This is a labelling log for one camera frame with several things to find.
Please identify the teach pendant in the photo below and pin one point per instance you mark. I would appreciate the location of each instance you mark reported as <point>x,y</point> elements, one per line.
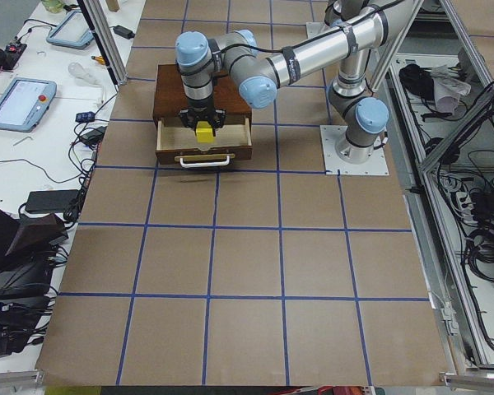
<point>72,32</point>
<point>24,103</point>

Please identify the black power adapter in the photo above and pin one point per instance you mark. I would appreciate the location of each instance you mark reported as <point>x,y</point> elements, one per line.
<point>123,32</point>

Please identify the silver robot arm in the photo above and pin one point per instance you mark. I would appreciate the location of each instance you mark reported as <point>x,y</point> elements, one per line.
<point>351,30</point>

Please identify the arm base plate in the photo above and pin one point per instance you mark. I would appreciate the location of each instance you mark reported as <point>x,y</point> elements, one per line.
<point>317,29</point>
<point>342,158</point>

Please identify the dark wooden drawer box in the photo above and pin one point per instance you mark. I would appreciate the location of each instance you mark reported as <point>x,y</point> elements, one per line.
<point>170,97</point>

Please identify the far teach pendant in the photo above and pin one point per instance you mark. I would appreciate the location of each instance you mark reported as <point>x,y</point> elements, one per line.
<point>72,32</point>

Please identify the aluminium frame post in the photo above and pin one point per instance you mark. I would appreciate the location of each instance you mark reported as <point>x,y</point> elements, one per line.
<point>99,27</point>

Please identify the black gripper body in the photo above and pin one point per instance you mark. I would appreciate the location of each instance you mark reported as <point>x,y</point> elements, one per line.
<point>197,110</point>

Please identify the wooden drawer with handle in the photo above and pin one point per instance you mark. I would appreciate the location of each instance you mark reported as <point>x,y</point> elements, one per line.
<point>177,145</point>

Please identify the blue small device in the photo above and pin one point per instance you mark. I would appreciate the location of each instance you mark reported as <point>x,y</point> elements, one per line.
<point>85,117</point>

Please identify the yellow cube block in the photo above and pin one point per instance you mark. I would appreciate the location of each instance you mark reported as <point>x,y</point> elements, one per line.
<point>204,132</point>

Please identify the near teach pendant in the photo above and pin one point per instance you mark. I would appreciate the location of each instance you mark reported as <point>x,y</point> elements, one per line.
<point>24,103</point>

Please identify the black power brick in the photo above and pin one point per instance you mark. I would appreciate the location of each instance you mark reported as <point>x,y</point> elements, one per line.
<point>50,201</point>

